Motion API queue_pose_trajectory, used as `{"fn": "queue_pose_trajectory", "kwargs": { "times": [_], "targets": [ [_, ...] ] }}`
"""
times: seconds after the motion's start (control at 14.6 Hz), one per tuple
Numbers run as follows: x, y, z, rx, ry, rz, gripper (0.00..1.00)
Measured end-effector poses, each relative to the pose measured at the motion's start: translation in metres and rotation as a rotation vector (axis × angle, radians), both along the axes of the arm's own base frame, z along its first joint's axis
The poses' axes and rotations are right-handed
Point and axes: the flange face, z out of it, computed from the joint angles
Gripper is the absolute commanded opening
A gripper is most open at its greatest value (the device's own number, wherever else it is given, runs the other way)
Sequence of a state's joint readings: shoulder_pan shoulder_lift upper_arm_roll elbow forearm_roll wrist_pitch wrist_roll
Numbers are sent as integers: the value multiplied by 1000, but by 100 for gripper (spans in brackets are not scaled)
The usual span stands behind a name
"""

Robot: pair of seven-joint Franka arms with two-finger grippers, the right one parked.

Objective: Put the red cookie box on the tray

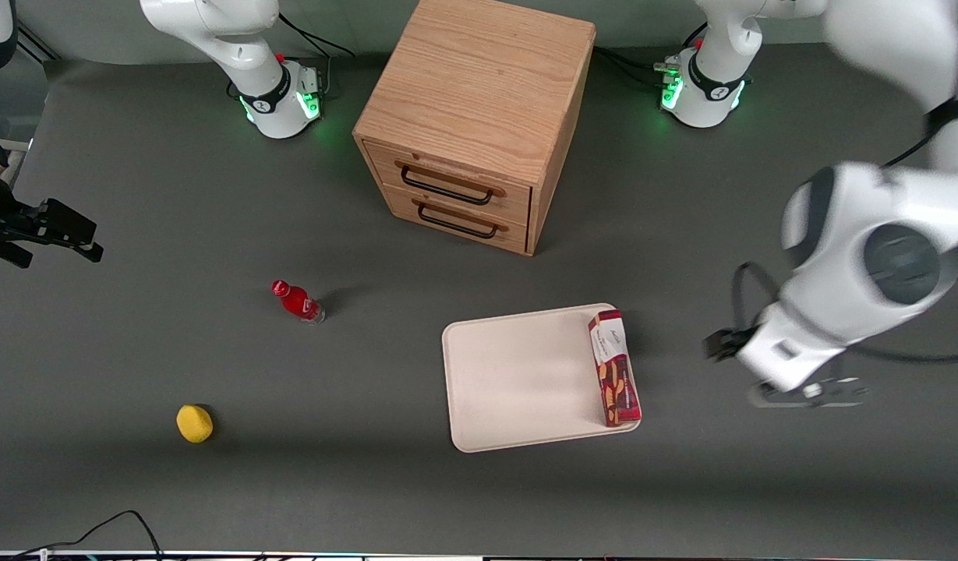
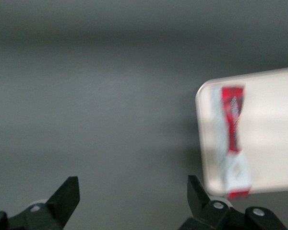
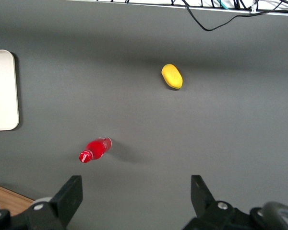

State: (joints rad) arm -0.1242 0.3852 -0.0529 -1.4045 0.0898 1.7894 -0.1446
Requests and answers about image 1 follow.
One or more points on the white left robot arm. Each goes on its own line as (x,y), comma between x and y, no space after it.
(876,202)

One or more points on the red cookie box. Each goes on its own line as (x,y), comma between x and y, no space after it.
(615,374)

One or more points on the wooden two-drawer cabinet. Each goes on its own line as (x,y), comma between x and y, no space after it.
(478,86)

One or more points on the red plastic bottle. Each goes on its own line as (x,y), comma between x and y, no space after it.
(298,302)

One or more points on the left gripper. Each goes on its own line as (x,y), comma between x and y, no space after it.
(721,344)

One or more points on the wooden drawer front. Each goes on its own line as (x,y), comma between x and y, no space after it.
(463,230)
(455,167)

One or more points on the yellow lemon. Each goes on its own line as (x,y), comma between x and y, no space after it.
(194,424)

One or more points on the white rectangular tray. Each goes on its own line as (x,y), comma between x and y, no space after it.
(517,382)

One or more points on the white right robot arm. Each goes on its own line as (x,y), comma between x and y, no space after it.
(268,86)

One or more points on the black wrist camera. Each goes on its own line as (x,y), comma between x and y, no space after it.
(726,344)

